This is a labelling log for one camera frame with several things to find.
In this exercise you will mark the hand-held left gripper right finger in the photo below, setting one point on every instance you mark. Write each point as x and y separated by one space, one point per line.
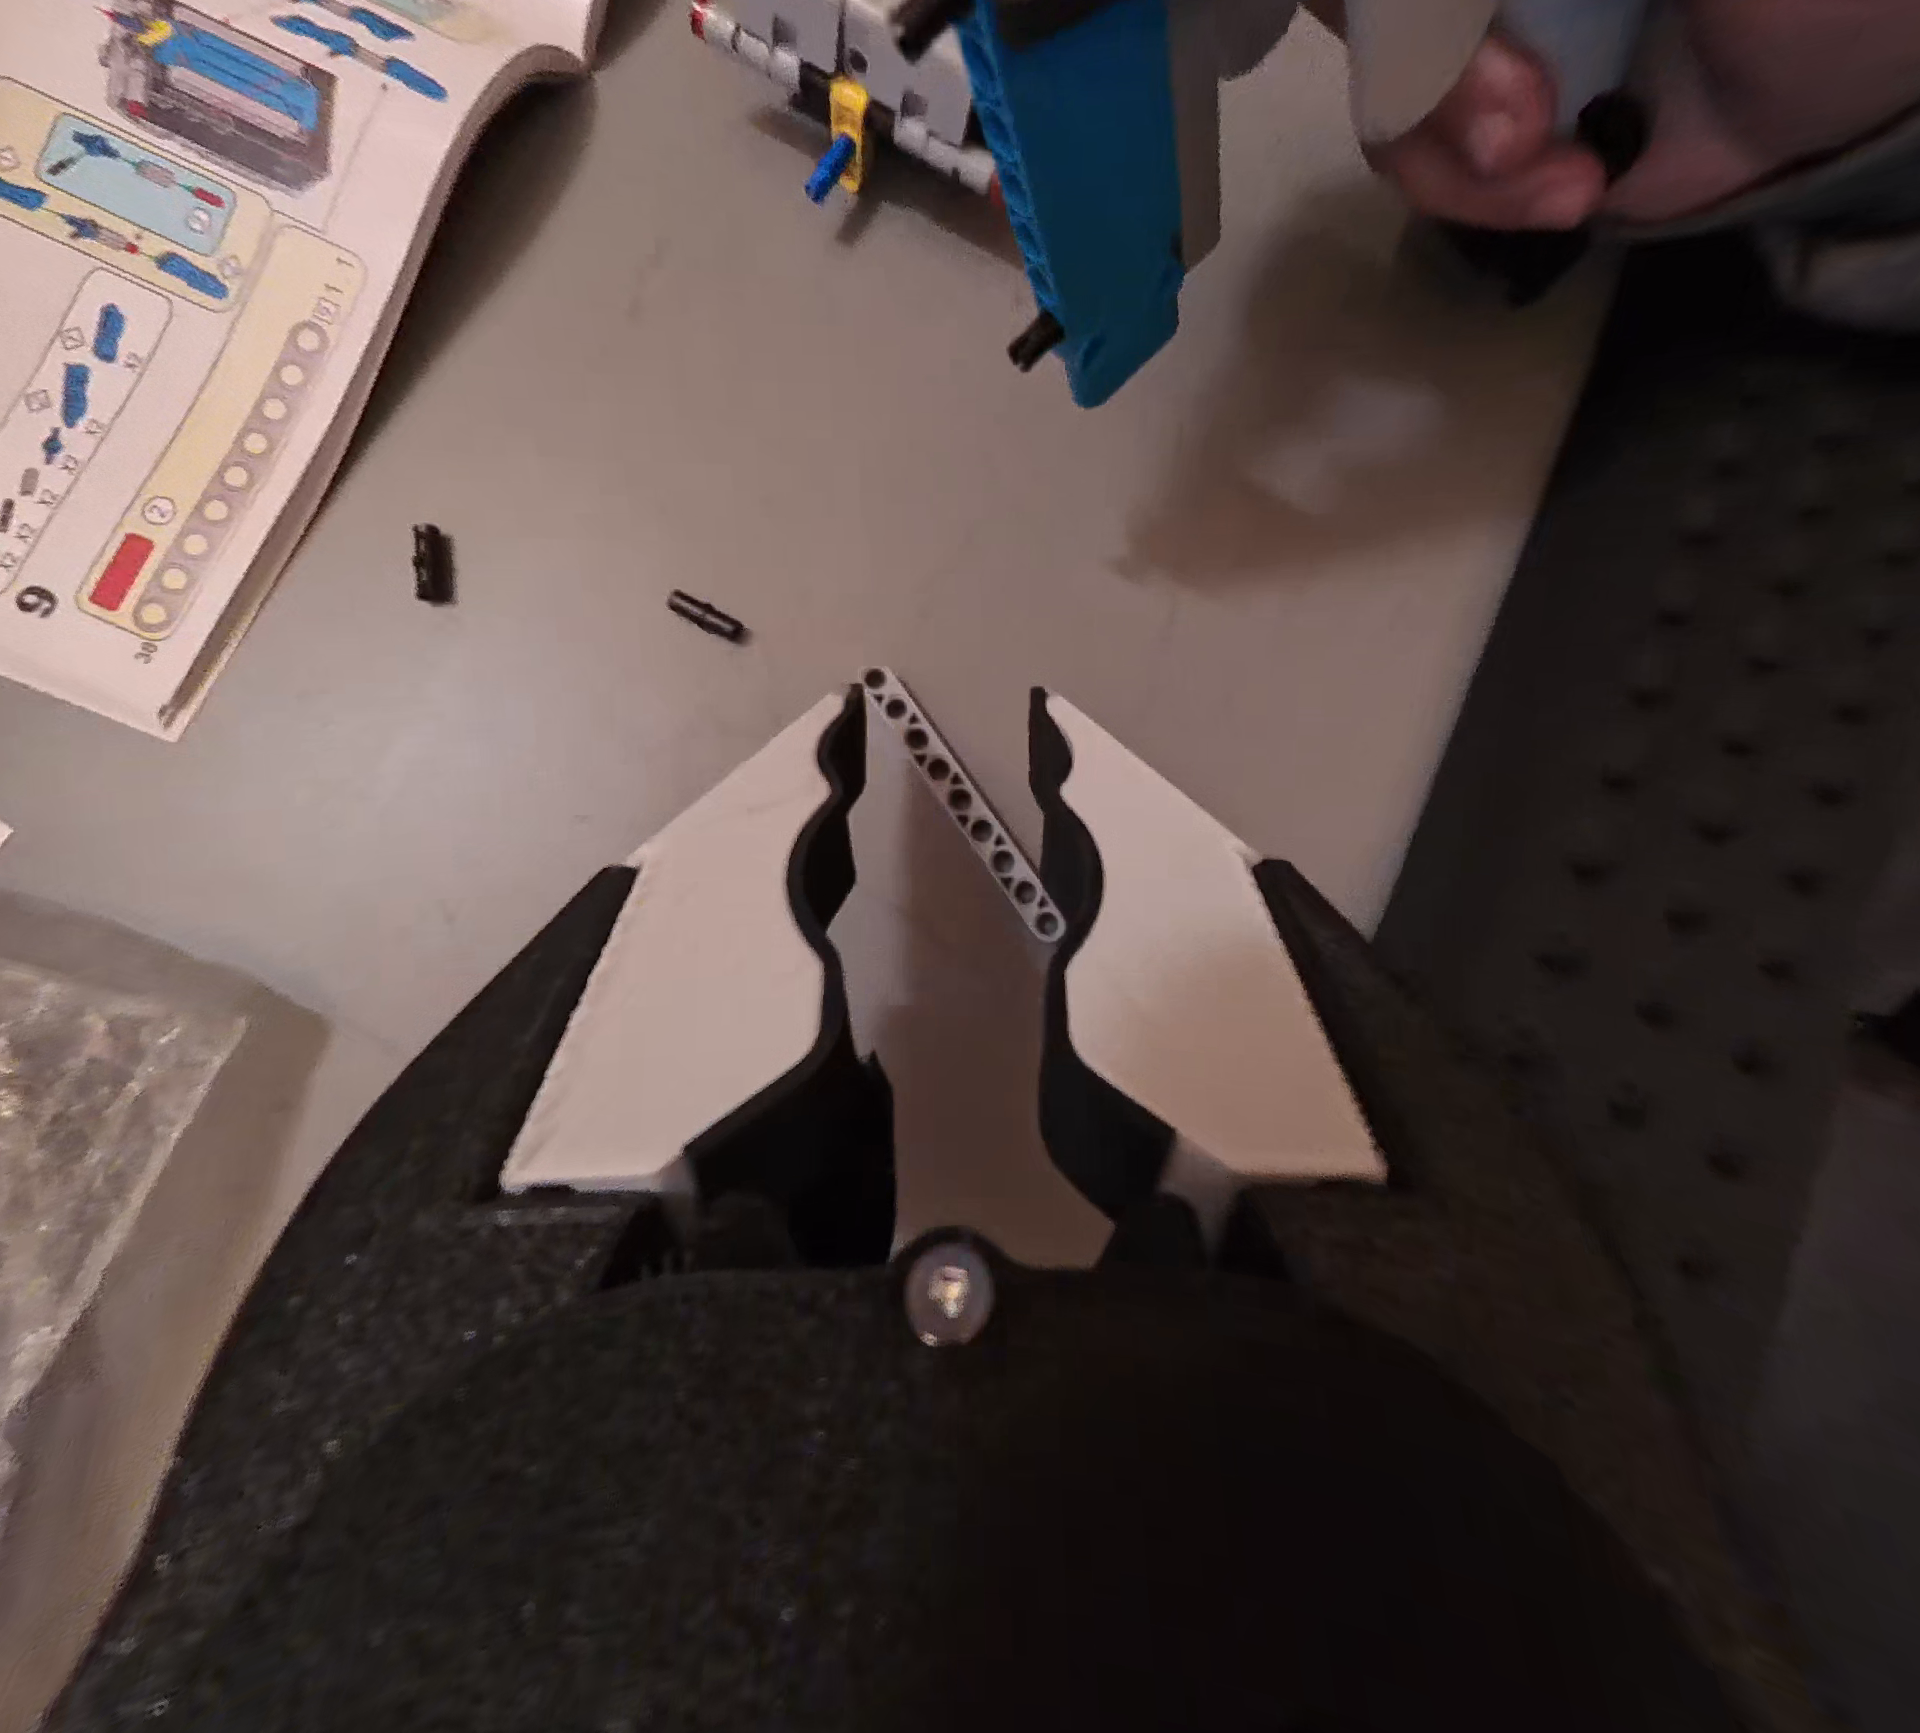
1200 999

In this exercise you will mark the open instruction booklet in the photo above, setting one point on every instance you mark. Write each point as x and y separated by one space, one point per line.
150 189

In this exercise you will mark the clear bubble wrap bag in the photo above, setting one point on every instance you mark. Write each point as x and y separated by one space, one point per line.
104 1132

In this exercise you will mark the grey desk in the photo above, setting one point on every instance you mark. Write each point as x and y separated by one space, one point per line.
601 413

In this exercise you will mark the black connector pin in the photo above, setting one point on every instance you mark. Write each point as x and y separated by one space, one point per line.
705 615
926 8
432 562
1035 342

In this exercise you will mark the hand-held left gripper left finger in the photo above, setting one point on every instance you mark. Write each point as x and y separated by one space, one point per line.
690 999

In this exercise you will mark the blue perforated building beam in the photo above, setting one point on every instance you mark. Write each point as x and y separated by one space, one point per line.
1081 189

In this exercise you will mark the black dotted mat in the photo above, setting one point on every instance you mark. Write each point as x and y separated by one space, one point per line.
1725 862

